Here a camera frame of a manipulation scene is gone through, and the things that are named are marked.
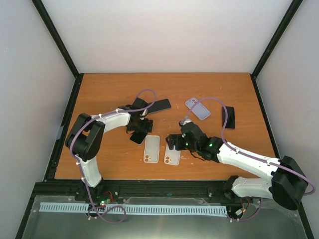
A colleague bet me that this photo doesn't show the cream phone case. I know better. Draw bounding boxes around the cream phone case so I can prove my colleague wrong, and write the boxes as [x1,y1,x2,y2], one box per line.
[164,144,181,166]
[144,135,160,163]

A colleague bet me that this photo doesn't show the black left frame post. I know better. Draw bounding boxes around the black left frame post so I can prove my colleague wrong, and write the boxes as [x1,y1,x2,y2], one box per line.
[32,0,80,78]

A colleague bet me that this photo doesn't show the red-edged black phone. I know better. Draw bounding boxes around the red-edged black phone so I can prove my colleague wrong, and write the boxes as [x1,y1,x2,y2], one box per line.
[222,106,236,129]

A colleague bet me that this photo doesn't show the light blue cable duct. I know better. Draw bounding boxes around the light blue cable duct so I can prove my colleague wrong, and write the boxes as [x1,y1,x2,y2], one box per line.
[39,202,227,217]

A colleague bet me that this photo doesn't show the green-edged black phone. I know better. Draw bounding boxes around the green-edged black phone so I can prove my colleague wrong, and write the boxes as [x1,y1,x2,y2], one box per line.
[148,99,171,114]

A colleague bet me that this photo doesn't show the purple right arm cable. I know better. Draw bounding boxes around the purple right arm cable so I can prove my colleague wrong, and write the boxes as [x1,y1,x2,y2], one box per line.
[183,97,317,222]

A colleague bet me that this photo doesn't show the white-edged black phone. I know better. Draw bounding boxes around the white-edged black phone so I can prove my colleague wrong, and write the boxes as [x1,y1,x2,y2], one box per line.
[130,132,148,145]

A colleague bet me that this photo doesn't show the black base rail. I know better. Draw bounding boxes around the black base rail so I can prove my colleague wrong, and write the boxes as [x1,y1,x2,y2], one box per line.
[32,176,303,210]

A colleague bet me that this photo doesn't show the black corner frame post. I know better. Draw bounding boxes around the black corner frame post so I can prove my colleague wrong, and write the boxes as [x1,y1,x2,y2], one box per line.
[251,0,303,81]

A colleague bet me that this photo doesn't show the lavender phone case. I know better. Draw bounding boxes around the lavender phone case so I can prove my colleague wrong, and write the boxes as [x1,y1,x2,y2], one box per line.
[185,98,210,120]

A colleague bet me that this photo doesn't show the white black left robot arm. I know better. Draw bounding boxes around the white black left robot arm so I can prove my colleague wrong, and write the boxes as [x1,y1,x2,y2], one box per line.
[65,98,154,201]

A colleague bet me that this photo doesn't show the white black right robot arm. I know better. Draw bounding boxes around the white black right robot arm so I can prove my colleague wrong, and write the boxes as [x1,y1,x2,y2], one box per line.
[165,120,309,211]

